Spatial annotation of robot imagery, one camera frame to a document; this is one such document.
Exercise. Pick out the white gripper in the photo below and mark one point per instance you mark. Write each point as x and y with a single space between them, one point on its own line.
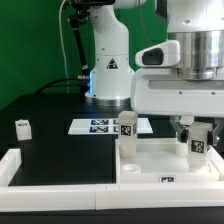
158 91

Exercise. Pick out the white square table top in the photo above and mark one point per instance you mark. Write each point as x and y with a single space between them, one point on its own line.
156 161

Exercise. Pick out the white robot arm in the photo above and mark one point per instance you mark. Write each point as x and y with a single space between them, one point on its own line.
184 75

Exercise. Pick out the white U-shaped fence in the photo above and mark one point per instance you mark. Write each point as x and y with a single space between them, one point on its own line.
105 196

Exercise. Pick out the white sheet with tags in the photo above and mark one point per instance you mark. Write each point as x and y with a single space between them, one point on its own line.
104 126

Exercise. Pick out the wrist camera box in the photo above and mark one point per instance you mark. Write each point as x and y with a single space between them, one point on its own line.
166 54

